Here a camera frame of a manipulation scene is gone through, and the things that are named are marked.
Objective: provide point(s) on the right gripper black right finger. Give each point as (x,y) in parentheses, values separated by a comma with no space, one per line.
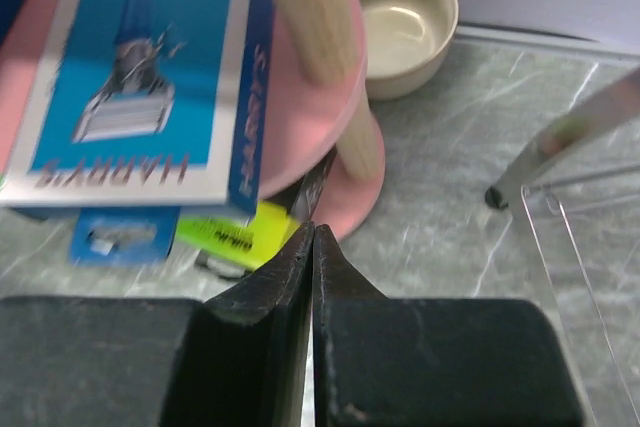
(382,361)

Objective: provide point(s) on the steel dish rack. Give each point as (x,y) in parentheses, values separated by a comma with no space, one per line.
(573,192)

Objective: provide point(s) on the cream ceramic bowl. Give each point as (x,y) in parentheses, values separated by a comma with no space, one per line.
(407,42)

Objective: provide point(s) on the green black Gillette Labs box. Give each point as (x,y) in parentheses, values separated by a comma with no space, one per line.
(233,249)

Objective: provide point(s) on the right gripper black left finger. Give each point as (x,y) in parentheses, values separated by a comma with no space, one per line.
(237,359)

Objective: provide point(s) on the blue Harry's razor box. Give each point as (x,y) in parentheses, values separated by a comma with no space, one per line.
(142,111)

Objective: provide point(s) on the pink three-tier shelf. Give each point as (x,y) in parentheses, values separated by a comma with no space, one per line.
(303,121)

